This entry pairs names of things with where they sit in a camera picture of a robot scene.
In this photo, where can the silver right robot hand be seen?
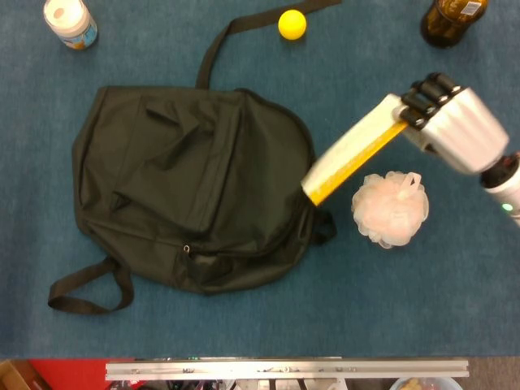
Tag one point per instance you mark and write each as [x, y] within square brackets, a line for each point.
[463, 130]

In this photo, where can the black fabric backpack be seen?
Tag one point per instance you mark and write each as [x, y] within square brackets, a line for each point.
[162, 183]

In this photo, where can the blue felt table cover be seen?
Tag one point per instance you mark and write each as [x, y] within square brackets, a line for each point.
[406, 300]

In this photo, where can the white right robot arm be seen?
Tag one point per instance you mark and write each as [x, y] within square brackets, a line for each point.
[508, 191]

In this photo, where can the yellow and white book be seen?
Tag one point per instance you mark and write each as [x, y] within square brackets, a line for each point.
[349, 150]

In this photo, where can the aluminium profile rail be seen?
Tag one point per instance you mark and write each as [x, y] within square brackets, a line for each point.
[284, 369]

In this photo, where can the red panel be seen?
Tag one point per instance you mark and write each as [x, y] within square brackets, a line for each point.
[65, 373]

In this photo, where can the yellow ball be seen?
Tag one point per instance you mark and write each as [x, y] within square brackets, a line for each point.
[292, 24]

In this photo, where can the white jar with blue label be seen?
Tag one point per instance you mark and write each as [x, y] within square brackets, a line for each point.
[71, 24]

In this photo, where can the brown glass bottle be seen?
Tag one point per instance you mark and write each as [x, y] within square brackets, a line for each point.
[447, 24]

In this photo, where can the cardboard box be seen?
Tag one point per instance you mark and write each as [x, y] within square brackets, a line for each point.
[12, 377]

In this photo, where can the white mesh bath loofah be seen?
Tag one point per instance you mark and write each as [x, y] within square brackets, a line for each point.
[388, 211]

